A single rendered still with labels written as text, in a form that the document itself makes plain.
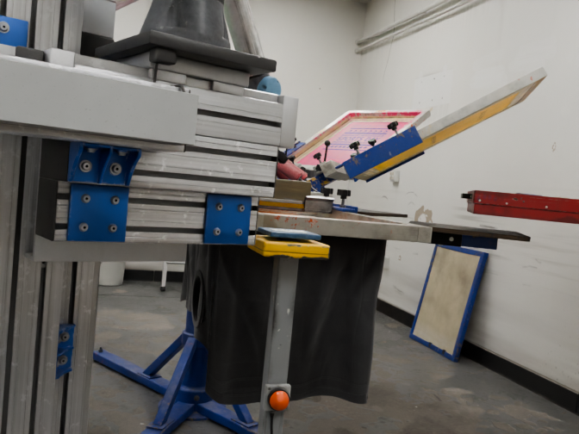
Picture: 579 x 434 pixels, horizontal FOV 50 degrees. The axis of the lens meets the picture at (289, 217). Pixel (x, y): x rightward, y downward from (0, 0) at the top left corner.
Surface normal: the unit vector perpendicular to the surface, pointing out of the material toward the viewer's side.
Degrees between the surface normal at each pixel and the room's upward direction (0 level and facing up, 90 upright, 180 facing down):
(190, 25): 72
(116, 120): 90
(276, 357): 90
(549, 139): 90
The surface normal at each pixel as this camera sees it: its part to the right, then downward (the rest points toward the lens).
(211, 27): 0.69, -0.20
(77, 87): 0.60, 0.10
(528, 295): -0.95, -0.07
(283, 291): 0.29, 0.07
